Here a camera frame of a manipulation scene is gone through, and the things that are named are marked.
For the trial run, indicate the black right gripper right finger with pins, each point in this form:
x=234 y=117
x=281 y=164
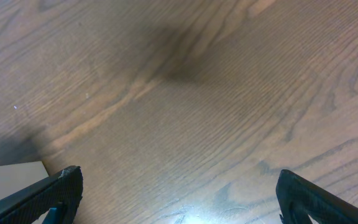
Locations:
x=301 y=201

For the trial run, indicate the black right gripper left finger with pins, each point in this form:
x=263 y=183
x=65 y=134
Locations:
x=57 y=196

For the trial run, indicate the white box with pink interior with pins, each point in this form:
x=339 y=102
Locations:
x=16 y=177

